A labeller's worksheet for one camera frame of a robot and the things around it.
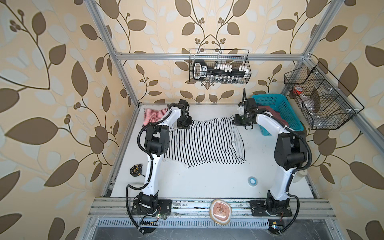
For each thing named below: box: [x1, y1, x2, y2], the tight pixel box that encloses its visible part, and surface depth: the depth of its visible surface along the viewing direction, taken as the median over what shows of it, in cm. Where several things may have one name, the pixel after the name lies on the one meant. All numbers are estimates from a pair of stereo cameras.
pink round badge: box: [209, 199, 232, 225], surface depth 72 cm
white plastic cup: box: [292, 169, 308, 183], surface depth 77 cm
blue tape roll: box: [247, 176, 258, 187], surface depth 84 cm
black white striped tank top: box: [165, 116, 246, 168], surface depth 98 cm
